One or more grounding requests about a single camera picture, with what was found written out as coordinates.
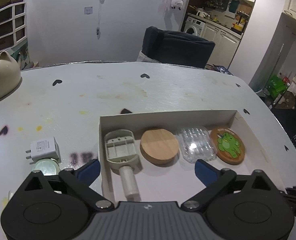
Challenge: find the clear plastic case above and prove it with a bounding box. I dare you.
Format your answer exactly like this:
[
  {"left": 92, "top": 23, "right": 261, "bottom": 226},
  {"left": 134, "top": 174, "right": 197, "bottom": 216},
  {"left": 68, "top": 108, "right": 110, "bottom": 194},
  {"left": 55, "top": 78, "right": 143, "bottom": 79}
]
[{"left": 176, "top": 126, "right": 217, "bottom": 164}]

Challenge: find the white usb charger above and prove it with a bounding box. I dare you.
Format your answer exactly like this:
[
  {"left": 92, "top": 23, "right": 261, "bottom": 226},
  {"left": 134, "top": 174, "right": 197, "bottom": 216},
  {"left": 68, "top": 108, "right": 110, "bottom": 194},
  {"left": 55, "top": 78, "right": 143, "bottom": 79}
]
[{"left": 26, "top": 137, "right": 61, "bottom": 163}]

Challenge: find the sheep plush toy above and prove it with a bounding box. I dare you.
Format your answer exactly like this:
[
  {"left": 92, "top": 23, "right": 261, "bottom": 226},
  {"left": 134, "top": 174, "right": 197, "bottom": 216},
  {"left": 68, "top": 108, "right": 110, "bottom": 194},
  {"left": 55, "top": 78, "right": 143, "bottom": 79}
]
[{"left": 171, "top": 0, "right": 184, "bottom": 10}]

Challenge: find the dark blue chair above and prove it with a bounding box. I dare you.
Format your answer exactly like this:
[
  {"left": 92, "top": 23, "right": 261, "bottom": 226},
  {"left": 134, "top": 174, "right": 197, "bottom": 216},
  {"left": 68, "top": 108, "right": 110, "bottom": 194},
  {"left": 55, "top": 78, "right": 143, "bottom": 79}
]
[{"left": 140, "top": 26, "right": 215, "bottom": 68}]

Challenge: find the washing machine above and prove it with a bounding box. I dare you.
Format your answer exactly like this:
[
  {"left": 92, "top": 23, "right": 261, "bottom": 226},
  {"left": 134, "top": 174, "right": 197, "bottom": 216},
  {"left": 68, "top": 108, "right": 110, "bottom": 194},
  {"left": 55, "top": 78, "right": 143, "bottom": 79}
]
[{"left": 184, "top": 16, "right": 205, "bottom": 37}]

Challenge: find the white cardboard tray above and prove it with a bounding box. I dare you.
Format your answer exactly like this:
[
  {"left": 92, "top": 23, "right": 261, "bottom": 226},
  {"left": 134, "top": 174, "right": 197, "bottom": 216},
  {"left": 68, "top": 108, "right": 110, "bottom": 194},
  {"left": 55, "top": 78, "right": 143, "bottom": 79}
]
[{"left": 98, "top": 110, "right": 285, "bottom": 203}]

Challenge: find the wooden coaster green dinosaur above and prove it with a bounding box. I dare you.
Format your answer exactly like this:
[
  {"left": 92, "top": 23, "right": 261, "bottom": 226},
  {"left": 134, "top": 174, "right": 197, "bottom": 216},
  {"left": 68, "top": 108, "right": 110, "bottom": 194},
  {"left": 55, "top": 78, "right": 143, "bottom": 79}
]
[{"left": 210, "top": 127, "right": 246, "bottom": 165}]

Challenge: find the cream cat-shaped ceramic pot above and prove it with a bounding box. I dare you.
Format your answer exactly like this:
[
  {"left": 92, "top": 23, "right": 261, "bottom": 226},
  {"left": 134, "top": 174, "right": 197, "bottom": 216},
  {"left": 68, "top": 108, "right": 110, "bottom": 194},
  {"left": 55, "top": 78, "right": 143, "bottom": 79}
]
[{"left": 0, "top": 51, "right": 21, "bottom": 99}]

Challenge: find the white drawer cabinet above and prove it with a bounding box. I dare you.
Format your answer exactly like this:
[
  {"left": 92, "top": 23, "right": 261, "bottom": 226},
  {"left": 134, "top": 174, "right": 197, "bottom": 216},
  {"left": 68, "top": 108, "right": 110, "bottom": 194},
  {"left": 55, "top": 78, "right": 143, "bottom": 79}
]
[{"left": 0, "top": 2, "right": 27, "bottom": 51}]

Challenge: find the round wooden lid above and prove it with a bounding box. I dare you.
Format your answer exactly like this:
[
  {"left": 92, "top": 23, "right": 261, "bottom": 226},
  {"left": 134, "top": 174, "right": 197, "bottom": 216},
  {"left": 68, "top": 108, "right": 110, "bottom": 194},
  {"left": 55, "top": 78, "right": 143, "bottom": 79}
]
[{"left": 140, "top": 128, "right": 179, "bottom": 165}]

